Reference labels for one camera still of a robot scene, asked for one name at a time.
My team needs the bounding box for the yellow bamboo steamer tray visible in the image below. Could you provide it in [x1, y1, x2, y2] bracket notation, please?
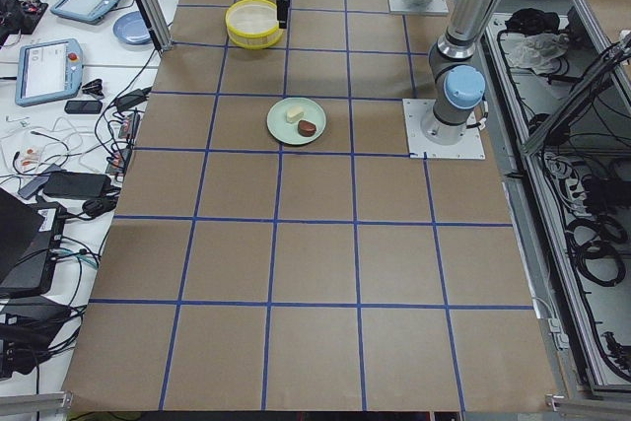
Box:
[225, 0, 283, 50]

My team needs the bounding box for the white steamed bun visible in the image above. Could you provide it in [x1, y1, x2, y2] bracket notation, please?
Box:
[285, 105, 305, 123]

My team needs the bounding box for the brown steamed bun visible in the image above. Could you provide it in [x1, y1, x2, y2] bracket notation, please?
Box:
[297, 119, 317, 137]

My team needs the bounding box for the light green plate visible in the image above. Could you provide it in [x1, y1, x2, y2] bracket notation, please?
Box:
[266, 98, 327, 146]

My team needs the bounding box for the blue plate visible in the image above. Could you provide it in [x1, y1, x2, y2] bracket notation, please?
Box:
[112, 11, 152, 45]

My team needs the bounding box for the black phone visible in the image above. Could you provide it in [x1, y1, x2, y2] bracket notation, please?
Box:
[64, 100, 103, 115]

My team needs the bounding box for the near teach pendant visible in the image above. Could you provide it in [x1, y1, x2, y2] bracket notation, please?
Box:
[15, 38, 83, 107]

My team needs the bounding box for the white crumpled cloth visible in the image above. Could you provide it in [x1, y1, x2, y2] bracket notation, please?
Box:
[507, 33, 570, 75]

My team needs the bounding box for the black power adapter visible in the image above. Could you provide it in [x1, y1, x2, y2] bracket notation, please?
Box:
[42, 172, 110, 199]

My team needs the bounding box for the black laptop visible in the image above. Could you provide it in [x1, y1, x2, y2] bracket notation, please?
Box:
[1, 190, 66, 299]

